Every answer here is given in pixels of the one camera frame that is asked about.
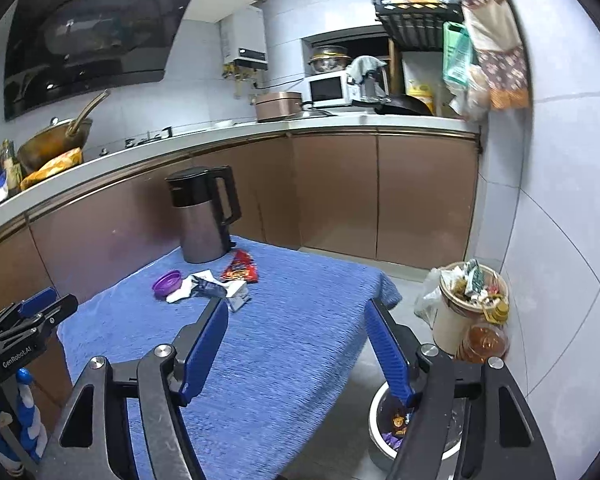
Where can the blue terry towel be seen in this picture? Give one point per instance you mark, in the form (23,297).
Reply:
(300,340)

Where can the black frying pan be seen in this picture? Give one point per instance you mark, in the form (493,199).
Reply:
(405,105)

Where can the grey cloth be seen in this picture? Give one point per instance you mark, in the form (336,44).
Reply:
(364,66)

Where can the glass blender jug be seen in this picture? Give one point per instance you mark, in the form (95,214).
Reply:
(372,87)

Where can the white microwave oven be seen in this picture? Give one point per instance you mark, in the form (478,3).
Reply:
(330,90)

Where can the steel electric kettle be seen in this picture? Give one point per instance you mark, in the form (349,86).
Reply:
(200,220)

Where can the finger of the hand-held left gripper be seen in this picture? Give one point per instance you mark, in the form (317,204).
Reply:
(35,302)
(45,317)

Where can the person's left hand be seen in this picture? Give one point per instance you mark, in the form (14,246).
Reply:
(30,415)

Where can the flat white tissue paper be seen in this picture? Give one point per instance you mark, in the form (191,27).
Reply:
(179,294)

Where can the black glass range hood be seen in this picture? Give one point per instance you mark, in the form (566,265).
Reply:
(90,45)

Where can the gas stove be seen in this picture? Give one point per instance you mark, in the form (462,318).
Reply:
(140,140)

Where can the white and blue bottle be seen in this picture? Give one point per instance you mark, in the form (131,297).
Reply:
(1,189)

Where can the white water heater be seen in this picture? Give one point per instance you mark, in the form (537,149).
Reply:
(245,35)

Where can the brown kitchen cabinet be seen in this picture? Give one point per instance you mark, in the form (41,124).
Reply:
(340,195)

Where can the cooking oil bottle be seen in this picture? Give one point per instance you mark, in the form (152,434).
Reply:
(482,342)

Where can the clear crumpled plastic bag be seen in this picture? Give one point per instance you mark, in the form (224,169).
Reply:
(426,305)

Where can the white plastic bag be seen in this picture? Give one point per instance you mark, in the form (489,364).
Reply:
(472,100)

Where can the orange packet on rack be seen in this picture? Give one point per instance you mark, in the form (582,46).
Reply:
(415,0)

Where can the glass pot lid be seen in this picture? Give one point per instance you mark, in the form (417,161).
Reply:
(312,111)

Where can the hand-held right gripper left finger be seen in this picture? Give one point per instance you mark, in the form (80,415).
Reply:
(205,350)

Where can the white-rimmed round waste bin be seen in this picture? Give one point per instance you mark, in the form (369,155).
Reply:
(380,455)

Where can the beige overfilled waste bin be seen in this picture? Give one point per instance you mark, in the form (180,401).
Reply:
(447,320)

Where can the black kitchen rack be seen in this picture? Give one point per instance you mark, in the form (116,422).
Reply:
(415,27)

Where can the yellow food packet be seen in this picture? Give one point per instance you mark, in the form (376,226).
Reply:
(52,167)

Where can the yellow oil jug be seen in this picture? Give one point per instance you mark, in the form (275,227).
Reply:
(420,96)

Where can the floral patchwork apron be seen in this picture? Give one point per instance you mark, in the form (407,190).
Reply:
(495,35)

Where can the stack of metal bowls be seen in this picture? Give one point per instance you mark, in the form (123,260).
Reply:
(329,60)

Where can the red snack packet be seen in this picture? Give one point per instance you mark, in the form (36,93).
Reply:
(240,267)

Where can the dark wrapper with gold print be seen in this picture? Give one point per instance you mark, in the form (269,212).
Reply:
(399,417)

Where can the black snack packet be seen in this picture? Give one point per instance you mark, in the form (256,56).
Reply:
(209,287)

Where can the purple plastic lid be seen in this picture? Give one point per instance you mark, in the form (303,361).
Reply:
(166,282)

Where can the copper rice cooker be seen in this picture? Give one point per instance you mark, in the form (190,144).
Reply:
(276,107)

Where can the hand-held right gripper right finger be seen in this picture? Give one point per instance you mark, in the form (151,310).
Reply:
(387,355)

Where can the green plastic bag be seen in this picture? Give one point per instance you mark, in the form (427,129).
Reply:
(456,55)

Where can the white snack packet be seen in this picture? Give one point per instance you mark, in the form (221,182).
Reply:
(239,297)

